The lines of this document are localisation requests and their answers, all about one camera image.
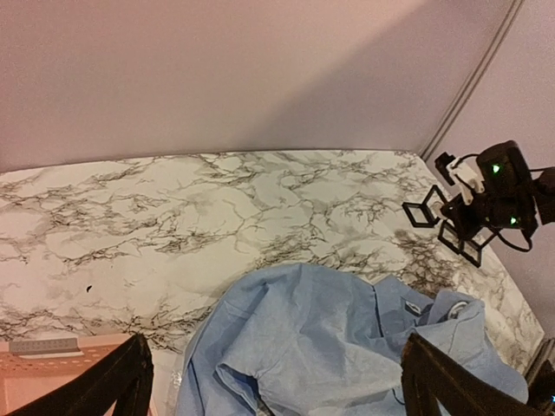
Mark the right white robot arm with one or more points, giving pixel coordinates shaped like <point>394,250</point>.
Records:
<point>498,191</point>

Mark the upright black frame box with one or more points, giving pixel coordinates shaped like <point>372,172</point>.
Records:
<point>420,215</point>

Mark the open black frame box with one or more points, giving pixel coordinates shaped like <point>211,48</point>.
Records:
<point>470,250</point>

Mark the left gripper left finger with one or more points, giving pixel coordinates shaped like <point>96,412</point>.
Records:
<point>121,384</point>

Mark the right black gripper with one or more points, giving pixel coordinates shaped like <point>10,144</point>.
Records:
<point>468,220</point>

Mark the pink plastic basket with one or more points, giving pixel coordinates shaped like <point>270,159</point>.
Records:
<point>31,369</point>

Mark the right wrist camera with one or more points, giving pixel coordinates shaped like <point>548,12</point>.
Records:
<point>457,172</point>

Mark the blue button-up shirt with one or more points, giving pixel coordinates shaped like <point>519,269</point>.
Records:
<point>308,340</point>

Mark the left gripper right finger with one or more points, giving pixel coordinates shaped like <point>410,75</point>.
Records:
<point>431,381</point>

